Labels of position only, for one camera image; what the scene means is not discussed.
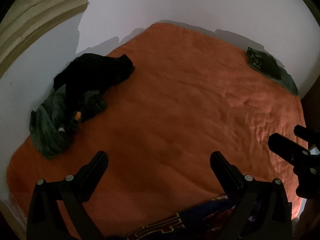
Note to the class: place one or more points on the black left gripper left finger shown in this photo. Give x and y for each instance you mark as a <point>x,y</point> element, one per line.
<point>44,217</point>

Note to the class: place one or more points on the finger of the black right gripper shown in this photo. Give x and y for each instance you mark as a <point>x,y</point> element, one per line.
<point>290,151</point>
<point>304,133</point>

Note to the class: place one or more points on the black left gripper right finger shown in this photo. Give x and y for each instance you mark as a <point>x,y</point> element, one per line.
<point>261,209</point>

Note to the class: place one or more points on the black t-shirt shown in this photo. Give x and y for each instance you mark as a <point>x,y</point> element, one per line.
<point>88,77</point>

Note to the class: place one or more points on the folded camouflage clothes stack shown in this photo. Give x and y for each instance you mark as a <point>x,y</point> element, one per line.
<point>264,63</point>

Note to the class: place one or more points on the patterned dark trousers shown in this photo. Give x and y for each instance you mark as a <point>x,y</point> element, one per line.
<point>208,220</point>

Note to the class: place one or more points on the dark green garment pile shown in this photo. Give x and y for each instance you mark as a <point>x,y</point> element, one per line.
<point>54,124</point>

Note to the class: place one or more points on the orange fleece bed blanket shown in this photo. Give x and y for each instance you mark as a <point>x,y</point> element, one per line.
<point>190,95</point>

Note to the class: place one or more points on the beige curtain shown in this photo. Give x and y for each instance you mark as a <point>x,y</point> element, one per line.
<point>27,20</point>

